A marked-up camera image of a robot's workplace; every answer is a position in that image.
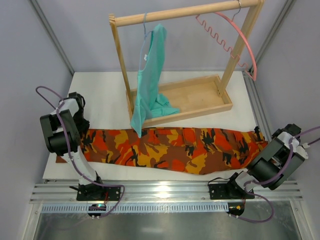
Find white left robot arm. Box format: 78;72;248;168
40;92;106;201

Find orange camouflage trousers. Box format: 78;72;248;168
55;125;268;176

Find teal t-shirt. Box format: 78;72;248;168
130;24;180;138

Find wooden clothes rack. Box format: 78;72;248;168
109;0;264;127

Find pink plastic hanger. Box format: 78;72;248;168
194;0;258;81

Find aluminium rail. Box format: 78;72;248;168
29;180;303;204
242;70;274;142

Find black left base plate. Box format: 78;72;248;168
76;184;121;201

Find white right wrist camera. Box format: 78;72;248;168
293;139;310;160

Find aluminium front rail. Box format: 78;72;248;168
29;180;303;204

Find aluminium right side rail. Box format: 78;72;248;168
242;70;274;142

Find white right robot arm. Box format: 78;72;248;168
225;123;308;199

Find slotted cable duct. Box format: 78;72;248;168
41;202;229;214

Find controller board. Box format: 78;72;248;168
87;203;107;218
226;205;245;217

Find left controller board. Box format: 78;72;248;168
87;203;107;218

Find blue wire hanger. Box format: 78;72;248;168
138;12;153;71

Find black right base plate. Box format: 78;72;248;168
208;183;255;200

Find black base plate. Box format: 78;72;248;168
208;183;255;200
76;184;121;201

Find right controller board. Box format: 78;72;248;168
226;205;245;217

